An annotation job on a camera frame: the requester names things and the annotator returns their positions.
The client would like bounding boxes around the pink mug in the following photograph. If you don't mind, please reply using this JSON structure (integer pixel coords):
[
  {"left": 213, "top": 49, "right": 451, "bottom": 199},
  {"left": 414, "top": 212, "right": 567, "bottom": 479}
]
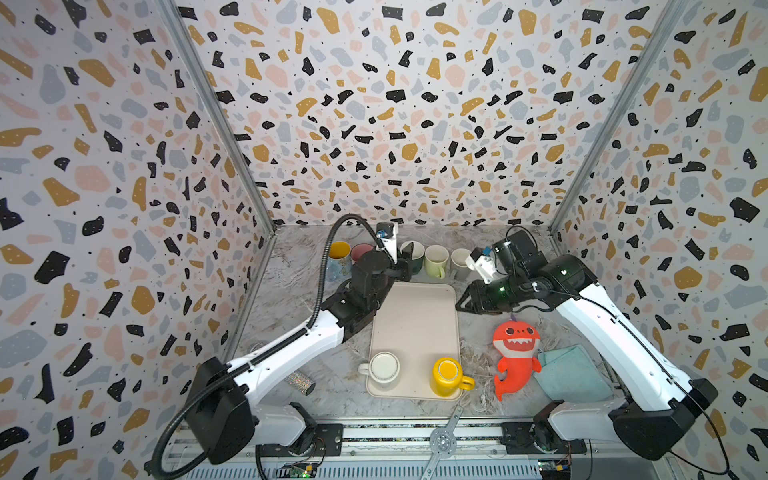
[{"left": 351, "top": 243, "right": 375, "bottom": 264}]

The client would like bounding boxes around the blue patterned mug yellow inside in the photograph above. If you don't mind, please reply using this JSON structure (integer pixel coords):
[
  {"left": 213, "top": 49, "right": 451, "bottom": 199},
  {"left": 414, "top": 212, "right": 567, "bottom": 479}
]
[{"left": 325, "top": 241, "right": 352, "bottom": 282}]

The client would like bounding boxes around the dark green mug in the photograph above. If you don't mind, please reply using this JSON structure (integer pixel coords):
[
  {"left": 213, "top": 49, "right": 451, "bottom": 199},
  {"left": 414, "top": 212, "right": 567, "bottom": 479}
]
[{"left": 400, "top": 240, "right": 425, "bottom": 276}]

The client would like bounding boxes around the grey mug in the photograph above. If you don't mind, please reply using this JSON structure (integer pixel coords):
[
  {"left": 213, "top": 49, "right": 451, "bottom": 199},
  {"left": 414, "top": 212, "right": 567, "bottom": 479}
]
[{"left": 450, "top": 248, "right": 471, "bottom": 281}]

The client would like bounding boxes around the light green mug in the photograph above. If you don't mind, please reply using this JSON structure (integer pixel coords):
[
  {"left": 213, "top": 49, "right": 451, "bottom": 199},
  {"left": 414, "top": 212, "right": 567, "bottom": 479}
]
[{"left": 424, "top": 245, "right": 451, "bottom": 280}]

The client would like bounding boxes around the white mug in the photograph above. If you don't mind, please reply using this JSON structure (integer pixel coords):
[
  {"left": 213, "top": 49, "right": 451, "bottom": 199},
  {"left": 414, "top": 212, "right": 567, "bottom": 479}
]
[{"left": 357, "top": 351, "right": 401, "bottom": 390}]

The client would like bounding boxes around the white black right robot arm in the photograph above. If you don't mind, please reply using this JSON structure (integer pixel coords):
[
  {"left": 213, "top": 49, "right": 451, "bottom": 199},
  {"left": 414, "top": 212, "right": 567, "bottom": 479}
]
[{"left": 456, "top": 229, "right": 718, "bottom": 461}]

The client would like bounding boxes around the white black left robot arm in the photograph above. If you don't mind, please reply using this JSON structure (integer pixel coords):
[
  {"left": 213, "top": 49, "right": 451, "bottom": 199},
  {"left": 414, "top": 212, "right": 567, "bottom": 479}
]
[{"left": 185, "top": 247, "right": 413, "bottom": 465}]

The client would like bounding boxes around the beige tray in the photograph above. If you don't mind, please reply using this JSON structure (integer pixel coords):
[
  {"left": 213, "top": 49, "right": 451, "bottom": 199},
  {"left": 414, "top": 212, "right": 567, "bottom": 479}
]
[{"left": 366, "top": 282, "right": 460, "bottom": 401}]

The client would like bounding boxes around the red shark plush toy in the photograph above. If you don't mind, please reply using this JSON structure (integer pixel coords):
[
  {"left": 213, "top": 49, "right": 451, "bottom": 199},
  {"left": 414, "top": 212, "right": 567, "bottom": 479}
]
[{"left": 492, "top": 320, "right": 542, "bottom": 401}]

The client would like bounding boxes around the teal cloth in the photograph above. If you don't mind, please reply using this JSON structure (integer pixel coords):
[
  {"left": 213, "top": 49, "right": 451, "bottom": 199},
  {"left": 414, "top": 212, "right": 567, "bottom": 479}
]
[{"left": 534, "top": 345, "right": 614, "bottom": 404}]

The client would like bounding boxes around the glittery silver cylinder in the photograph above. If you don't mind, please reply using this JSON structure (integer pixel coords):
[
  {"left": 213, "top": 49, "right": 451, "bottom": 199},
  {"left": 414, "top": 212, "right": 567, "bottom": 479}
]
[{"left": 286, "top": 371, "right": 316, "bottom": 396}]

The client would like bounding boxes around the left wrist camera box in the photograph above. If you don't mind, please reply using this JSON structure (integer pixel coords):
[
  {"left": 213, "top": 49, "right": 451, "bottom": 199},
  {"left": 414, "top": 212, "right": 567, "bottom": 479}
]
[{"left": 375, "top": 222, "right": 398, "bottom": 264}]

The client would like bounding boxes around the black corrugated cable conduit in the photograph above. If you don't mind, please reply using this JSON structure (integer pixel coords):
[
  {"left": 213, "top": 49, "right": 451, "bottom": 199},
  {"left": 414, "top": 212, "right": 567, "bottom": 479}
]
[{"left": 146, "top": 213, "right": 385, "bottom": 480}]

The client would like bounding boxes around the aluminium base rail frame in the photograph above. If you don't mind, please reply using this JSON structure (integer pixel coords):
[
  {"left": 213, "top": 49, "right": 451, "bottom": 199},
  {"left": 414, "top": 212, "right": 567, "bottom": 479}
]
[{"left": 187, "top": 416, "right": 685, "bottom": 479}]

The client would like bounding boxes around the metal perforated bracket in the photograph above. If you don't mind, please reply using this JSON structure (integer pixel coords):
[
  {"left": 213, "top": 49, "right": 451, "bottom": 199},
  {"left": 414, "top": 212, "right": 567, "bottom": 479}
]
[{"left": 420, "top": 405, "right": 464, "bottom": 480}]

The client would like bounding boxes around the aluminium corner post right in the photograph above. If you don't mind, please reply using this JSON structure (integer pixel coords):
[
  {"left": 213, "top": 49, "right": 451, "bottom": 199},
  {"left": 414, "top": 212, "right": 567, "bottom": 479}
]
[{"left": 547, "top": 0, "right": 688, "bottom": 237}]

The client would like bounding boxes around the aluminium corner post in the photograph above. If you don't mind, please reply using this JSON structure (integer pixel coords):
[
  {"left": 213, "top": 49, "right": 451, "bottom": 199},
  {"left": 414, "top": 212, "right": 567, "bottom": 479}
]
[
  {"left": 155, "top": 0, "right": 276, "bottom": 237},
  {"left": 547, "top": 0, "right": 688, "bottom": 237}
]

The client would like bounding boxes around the aluminium corner post left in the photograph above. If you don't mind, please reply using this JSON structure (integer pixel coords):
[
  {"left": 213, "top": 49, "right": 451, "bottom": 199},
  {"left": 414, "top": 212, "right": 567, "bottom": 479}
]
[{"left": 155, "top": 0, "right": 276, "bottom": 237}]

